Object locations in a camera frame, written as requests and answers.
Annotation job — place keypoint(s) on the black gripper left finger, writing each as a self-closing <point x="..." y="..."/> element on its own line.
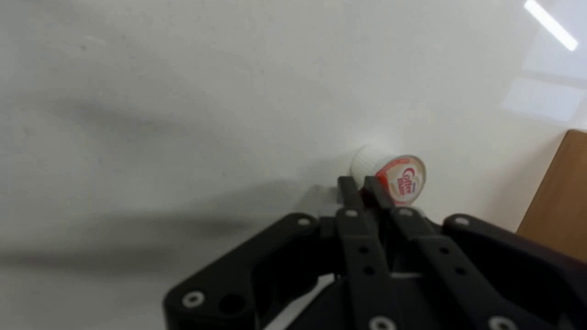
<point x="358" y="244"/>

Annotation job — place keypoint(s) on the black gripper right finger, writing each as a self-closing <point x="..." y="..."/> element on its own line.
<point x="441" y="263"/>

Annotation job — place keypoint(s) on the white creamer pod red lid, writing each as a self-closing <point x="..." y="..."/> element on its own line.
<point x="391" y="171"/>

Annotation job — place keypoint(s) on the large wooden organizer bin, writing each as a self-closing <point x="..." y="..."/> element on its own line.
<point x="560" y="202"/>

